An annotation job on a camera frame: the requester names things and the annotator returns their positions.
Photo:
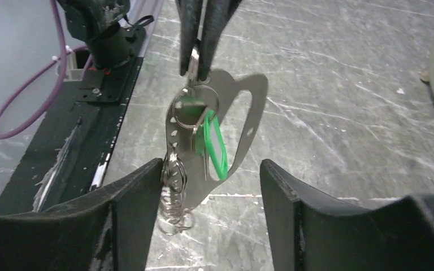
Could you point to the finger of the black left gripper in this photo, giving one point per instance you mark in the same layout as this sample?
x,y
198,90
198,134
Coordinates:
x,y
190,15
217,15

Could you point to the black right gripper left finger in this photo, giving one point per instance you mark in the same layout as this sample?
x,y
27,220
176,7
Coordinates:
x,y
109,228

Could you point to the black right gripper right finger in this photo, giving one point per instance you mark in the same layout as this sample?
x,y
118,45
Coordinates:
x,y
311,230

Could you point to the green key tag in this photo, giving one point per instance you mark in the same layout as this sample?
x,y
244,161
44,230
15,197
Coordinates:
x,y
207,129

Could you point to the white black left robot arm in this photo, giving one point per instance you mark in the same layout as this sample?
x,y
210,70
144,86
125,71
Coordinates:
x,y
87,20

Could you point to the stack of steel rings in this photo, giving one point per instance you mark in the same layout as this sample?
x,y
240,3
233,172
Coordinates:
x,y
173,217

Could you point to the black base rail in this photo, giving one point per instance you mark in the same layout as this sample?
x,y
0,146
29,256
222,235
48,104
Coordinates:
x,y
72,141

